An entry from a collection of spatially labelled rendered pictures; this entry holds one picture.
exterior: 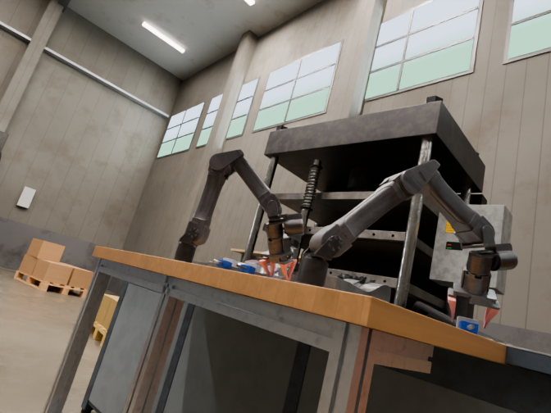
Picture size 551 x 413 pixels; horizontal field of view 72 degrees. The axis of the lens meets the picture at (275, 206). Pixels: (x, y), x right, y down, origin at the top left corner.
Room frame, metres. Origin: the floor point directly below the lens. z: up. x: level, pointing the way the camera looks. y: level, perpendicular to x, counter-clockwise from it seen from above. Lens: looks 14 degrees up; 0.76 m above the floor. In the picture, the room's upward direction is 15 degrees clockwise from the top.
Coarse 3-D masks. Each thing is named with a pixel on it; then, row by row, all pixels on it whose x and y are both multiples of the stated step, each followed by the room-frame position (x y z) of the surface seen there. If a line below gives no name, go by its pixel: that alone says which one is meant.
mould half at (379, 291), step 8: (280, 272) 1.41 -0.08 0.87; (328, 280) 1.26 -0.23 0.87; (336, 280) 1.23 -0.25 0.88; (344, 280) 1.26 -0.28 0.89; (352, 280) 1.53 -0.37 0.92; (336, 288) 1.24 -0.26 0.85; (344, 288) 1.27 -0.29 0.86; (352, 288) 1.30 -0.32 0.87; (360, 288) 1.34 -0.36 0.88; (368, 288) 1.42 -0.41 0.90; (376, 288) 1.41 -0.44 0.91; (384, 288) 1.45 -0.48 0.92; (376, 296) 1.42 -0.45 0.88; (384, 296) 1.46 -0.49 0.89
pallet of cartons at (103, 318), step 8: (104, 296) 4.27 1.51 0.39; (112, 296) 4.34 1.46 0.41; (104, 304) 4.20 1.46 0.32; (112, 304) 3.99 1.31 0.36; (104, 312) 4.13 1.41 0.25; (112, 312) 3.90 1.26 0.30; (96, 320) 4.25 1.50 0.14; (104, 320) 4.07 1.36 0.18; (96, 328) 4.08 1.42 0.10; (104, 328) 3.98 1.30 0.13; (96, 336) 4.03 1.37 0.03; (104, 336) 3.80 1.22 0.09
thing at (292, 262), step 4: (272, 260) 1.29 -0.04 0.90; (276, 260) 1.27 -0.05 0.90; (280, 260) 1.27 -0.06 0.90; (288, 260) 1.28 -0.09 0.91; (292, 260) 1.28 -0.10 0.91; (296, 260) 1.29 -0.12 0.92; (280, 264) 1.27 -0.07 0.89; (284, 264) 1.26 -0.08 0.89; (288, 264) 1.27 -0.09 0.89; (292, 264) 1.29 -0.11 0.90; (284, 268) 1.27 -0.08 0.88; (292, 268) 1.30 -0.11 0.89; (284, 272) 1.28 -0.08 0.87; (292, 272) 1.31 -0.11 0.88; (284, 276) 1.30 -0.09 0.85; (288, 276) 1.31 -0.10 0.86; (288, 280) 1.31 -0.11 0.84
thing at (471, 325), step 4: (460, 316) 1.05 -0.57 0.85; (460, 320) 1.03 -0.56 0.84; (464, 320) 1.05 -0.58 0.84; (468, 320) 1.05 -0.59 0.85; (472, 320) 1.04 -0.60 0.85; (476, 320) 1.04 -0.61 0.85; (456, 324) 1.08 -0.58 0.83; (460, 324) 1.02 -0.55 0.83; (464, 324) 1.01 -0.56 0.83; (468, 324) 1.01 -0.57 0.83; (472, 324) 0.96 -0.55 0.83; (476, 324) 1.00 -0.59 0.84; (460, 328) 1.02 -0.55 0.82; (464, 328) 1.01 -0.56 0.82; (468, 328) 0.98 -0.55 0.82; (472, 328) 0.97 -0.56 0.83; (476, 328) 1.00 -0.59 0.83; (472, 332) 1.01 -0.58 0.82; (476, 332) 1.00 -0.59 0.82
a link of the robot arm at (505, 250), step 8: (488, 232) 0.93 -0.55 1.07; (488, 240) 0.93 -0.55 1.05; (464, 248) 1.00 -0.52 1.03; (488, 248) 0.99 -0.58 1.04; (496, 248) 0.97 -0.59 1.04; (504, 248) 0.97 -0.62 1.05; (504, 256) 0.96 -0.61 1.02; (512, 256) 0.97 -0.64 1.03; (504, 264) 0.96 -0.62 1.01; (512, 264) 0.97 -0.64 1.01
